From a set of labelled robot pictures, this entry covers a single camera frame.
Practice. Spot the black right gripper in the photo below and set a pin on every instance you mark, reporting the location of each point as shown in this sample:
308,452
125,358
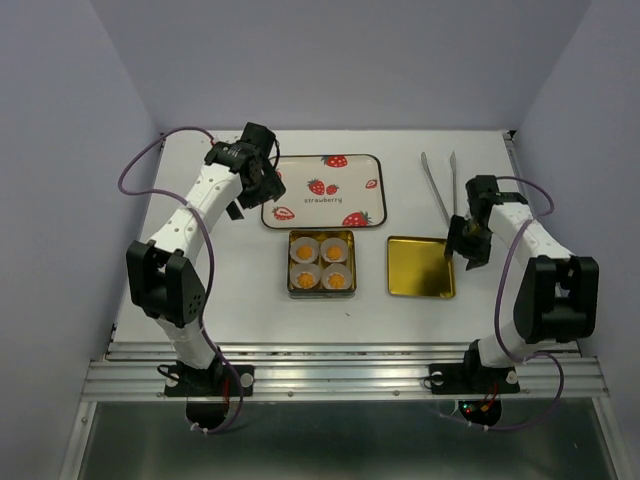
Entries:
478,255

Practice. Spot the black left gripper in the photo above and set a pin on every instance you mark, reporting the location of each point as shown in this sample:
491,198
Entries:
272,187

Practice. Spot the gold tin lid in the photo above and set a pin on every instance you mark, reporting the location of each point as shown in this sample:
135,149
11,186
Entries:
418,267

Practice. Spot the metal tongs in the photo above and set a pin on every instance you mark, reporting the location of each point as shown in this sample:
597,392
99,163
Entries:
443,187

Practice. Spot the orange cookie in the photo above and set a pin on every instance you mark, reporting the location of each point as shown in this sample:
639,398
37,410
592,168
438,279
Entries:
336,281
306,280
334,253
305,252

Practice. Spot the gold square cookie tin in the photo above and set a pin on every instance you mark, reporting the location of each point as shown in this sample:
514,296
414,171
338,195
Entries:
319,292

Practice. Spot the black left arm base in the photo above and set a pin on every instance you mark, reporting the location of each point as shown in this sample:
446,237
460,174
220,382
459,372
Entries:
182,381

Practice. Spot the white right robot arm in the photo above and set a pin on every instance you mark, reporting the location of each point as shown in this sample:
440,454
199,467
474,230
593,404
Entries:
545,292

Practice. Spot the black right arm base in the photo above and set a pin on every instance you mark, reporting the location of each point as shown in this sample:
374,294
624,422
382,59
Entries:
457,379

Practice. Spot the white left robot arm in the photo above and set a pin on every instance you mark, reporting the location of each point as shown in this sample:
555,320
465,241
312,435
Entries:
163,281

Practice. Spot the white paper cup back left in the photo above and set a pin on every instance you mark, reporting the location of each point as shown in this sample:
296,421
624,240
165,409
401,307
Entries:
302,241

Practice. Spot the white paper cup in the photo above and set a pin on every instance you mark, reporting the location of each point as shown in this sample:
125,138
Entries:
337,268
299,268
302,241
334,241

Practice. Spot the strawberry print tray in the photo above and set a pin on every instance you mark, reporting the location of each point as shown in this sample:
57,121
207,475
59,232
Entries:
328,191

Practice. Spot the white paper cup front left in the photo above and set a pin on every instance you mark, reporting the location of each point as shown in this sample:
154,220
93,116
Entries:
299,268

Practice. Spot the white paper cup back right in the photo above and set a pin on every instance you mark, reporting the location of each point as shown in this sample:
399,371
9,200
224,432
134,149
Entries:
334,241

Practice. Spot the white paper cup front right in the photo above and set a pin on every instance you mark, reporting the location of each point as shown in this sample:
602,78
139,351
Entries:
337,268

